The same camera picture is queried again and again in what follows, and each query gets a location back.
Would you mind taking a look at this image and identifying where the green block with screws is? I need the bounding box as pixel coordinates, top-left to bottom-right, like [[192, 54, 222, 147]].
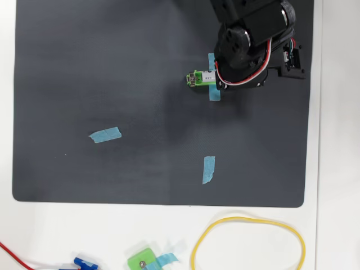
[[127, 246, 158, 270]]

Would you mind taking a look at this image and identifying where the blue tape on green block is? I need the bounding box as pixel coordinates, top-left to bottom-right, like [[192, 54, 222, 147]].
[[146, 252, 180, 270]]

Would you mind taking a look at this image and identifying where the white AA battery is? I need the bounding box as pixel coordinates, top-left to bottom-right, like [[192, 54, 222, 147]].
[[202, 71, 217, 84]]

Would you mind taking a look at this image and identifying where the blue masking tape strip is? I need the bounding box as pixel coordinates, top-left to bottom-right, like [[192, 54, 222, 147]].
[[207, 52, 222, 102]]

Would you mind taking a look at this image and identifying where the green battery holder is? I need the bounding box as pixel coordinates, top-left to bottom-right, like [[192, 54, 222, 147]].
[[185, 70, 218, 88]]

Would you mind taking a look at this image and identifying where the blue alligator clip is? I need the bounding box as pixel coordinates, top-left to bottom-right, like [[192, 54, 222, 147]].
[[57, 257, 100, 270]]

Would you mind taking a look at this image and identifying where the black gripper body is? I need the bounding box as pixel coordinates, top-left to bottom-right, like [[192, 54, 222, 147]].
[[222, 24, 271, 90]]

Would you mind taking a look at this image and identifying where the blue masking tape piece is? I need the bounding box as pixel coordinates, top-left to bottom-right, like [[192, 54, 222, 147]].
[[201, 156, 216, 186], [88, 126, 123, 144]]

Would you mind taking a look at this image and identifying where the black textured mat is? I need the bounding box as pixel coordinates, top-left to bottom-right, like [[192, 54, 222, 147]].
[[11, 0, 314, 209]]

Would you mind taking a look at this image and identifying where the red cable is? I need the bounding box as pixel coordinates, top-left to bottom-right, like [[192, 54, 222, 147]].
[[0, 241, 37, 270]]

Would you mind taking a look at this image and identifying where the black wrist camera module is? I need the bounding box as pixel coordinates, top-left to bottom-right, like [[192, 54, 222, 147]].
[[277, 44, 307, 80]]

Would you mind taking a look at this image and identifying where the yellow cable loop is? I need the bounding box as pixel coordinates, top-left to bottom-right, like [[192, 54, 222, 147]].
[[190, 215, 307, 270]]

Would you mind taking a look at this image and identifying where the white red black servo wire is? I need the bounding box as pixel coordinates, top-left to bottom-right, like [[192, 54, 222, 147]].
[[215, 38, 296, 85]]

